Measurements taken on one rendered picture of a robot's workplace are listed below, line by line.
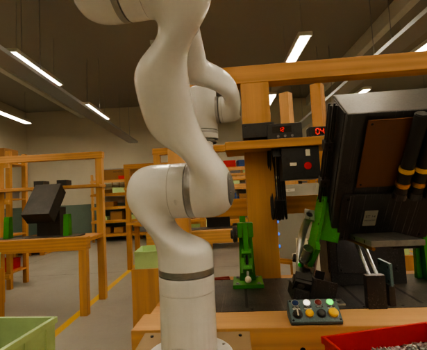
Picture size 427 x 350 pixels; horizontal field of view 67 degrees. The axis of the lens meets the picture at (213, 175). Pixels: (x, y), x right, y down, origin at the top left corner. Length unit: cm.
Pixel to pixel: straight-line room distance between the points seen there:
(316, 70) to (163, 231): 128
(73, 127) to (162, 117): 1197
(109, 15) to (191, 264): 47
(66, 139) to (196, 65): 1183
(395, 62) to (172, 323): 157
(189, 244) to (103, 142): 1144
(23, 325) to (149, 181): 69
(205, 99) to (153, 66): 39
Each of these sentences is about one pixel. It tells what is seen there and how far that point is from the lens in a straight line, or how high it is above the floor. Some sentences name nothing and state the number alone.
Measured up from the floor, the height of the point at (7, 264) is 39.
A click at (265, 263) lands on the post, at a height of 96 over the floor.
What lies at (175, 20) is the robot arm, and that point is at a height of 157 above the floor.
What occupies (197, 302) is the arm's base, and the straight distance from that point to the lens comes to 70.
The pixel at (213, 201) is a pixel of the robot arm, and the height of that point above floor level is 128.
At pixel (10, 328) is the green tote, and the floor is 93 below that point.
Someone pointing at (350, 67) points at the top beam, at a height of 189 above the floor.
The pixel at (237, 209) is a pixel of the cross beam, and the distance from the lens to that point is 168.
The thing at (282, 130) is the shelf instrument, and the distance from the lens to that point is 154.
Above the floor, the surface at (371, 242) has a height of 113.
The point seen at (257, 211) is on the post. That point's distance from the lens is 160.
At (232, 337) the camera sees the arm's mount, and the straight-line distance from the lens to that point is 89.
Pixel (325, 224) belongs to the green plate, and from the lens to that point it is 128.
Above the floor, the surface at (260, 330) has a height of 89.
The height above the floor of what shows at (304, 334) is 88.
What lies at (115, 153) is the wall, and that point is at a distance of 1187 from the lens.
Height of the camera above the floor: 129
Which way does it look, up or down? 4 degrees up
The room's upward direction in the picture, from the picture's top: 3 degrees counter-clockwise
